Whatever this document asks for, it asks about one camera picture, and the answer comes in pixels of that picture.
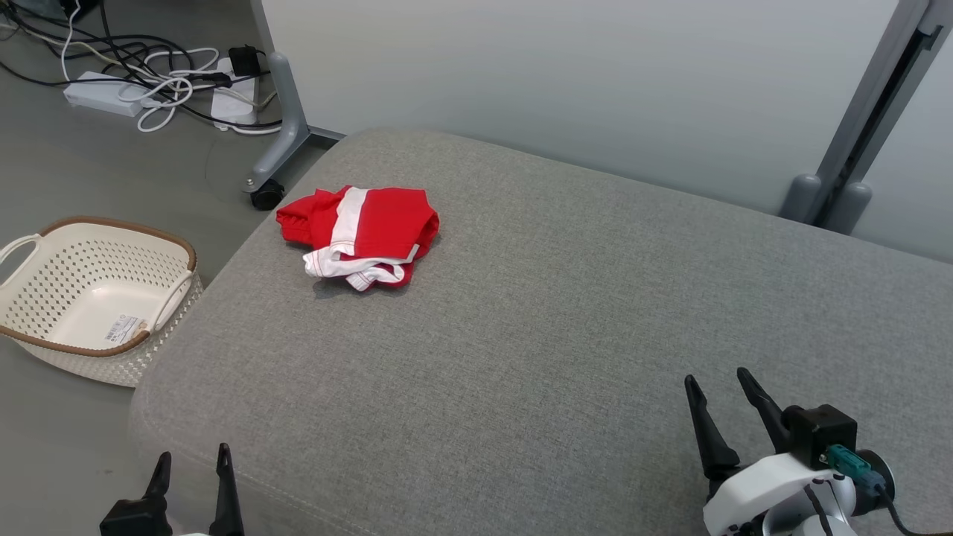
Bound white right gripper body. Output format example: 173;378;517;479
702;453;858;536

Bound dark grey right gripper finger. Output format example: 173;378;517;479
683;374;742;482
736;367;791;453

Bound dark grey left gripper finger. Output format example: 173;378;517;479
209;443;245;536
144;451;173;502

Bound red white shorts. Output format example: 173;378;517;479
275;185;441;292

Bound white basket label sticker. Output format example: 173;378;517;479
103;316;147;348

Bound cream perforated laundry basket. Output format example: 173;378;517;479
0;216;204;388

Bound black caster wheel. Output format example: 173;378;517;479
249;179;286;211

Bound grey partition leg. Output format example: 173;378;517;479
242;51;347;196

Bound short white power strip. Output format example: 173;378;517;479
211;58;258;129

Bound long white power strip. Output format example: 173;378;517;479
63;71;150;118

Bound black plug adapter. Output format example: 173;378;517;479
227;45;263;77

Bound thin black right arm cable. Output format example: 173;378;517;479
803;482;836;536

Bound right camera cable teal plug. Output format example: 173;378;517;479
826;445;953;536

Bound grey partition post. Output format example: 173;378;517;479
815;0;953;224

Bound white coiled power cable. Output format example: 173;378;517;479
118;46;282;136

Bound white power strip with cables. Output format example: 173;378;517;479
0;0;284;129

